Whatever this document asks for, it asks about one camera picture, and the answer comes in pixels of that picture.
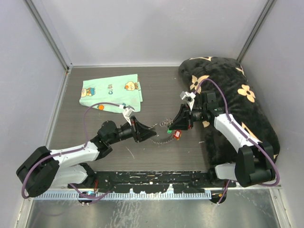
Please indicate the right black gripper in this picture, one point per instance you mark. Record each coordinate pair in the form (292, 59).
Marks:
(184, 119)

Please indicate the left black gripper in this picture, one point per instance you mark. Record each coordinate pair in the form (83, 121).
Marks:
(139, 132)

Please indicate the red key tag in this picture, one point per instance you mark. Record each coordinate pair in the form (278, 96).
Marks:
(177, 134)

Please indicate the metal keyring disc with rings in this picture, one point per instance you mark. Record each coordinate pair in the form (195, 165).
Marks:
(162, 136)

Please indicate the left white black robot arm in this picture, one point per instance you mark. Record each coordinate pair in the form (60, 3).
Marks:
(45, 168)

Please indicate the green cartoon print cloth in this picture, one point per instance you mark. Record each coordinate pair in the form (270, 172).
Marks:
(122, 90)

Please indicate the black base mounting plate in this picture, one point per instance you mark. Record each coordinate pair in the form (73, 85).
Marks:
(153, 181)

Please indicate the black floral plush pillow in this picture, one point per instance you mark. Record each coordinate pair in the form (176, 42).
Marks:
(226, 77)

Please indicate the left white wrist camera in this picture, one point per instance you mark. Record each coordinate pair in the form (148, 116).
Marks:
(127, 111)

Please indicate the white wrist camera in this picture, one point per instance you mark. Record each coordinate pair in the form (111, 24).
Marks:
(188, 97)
(127, 111)

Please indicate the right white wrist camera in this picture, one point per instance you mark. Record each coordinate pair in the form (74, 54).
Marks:
(188, 97)

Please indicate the white slotted cable duct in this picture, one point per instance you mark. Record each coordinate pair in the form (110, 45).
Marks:
(169, 195)

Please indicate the right aluminium frame post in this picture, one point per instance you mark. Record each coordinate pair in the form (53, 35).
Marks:
(256, 28)

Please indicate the aluminium frame post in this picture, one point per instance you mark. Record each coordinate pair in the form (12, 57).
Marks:
(256, 28)
(44, 22)

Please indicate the left aluminium frame post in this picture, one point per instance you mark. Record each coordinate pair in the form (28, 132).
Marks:
(44, 22)

